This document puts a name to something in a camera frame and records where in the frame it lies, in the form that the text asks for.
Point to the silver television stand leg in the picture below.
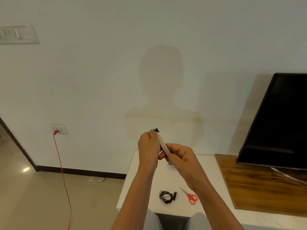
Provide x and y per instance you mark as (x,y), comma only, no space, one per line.
(291,176)

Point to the red plug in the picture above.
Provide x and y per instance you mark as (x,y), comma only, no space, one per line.
(56,132)

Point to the small black clip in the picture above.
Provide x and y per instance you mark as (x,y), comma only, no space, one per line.
(156,130)

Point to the small grey object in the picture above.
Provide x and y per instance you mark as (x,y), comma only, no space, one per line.
(171,163)

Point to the white wall socket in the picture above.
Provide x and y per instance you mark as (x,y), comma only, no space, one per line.
(61,128)

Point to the person's left hand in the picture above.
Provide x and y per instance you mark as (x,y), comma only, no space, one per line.
(147,150)

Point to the person's right fingers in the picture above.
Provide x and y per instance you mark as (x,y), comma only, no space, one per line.
(178,149)

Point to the brown wooden board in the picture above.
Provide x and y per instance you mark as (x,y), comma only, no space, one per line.
(259,189)

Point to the dark seat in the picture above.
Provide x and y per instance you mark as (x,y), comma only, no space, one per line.
(174,222)

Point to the person's left fingers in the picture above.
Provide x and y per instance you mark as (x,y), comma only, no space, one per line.
(153,138)

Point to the small dark brown cylinder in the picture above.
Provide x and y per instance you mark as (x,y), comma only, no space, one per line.
(175,196)

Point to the white slim stick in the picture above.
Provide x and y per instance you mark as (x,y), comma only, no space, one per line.
(163,143)

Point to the black flat-screen television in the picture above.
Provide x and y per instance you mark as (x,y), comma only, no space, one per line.
(278,122)

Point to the white wall switch panel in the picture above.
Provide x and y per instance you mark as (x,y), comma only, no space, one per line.
(16,33)

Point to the person's left forearm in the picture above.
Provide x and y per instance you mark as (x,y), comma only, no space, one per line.
(133,198)

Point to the small white scrap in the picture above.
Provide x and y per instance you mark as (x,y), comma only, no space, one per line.
(100,180)

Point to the person's right forearm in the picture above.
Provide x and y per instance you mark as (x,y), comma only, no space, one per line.
(213,208)

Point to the person's grey trousers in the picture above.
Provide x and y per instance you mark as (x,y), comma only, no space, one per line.
(200,221)

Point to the person's right hand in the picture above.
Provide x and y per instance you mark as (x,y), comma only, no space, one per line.
(186,165)

